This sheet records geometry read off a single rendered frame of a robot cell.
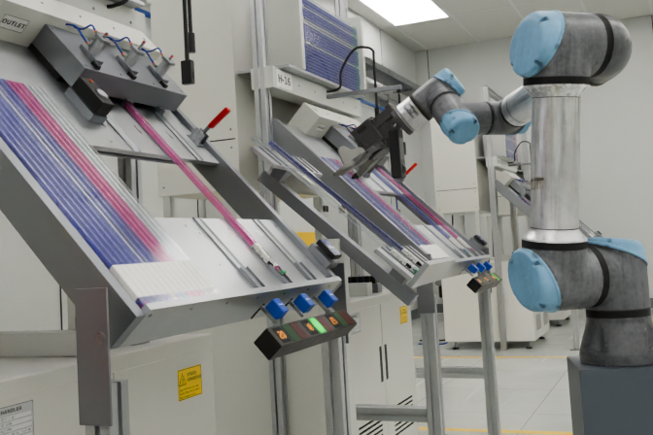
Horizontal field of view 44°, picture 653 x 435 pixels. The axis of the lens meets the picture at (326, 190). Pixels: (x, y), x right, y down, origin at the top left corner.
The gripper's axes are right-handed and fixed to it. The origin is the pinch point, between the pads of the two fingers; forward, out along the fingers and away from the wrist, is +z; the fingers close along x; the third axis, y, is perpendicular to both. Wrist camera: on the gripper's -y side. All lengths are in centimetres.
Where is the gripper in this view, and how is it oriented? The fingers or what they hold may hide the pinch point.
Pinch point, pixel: (344, 180)
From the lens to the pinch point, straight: 195.3
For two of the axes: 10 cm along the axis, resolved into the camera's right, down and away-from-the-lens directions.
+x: -3.2, -0.4, -9.5
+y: -5.7, -7.9, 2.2
